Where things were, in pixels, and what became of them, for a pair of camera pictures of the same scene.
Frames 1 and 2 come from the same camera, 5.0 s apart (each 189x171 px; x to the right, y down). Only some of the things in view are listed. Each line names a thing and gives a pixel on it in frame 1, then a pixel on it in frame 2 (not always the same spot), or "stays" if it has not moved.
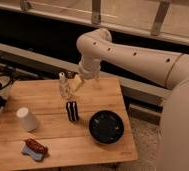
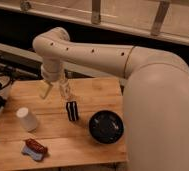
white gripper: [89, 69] -> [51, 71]
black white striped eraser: [72, 110] stays
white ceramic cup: [28, 121] stays
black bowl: [106, 127] stays
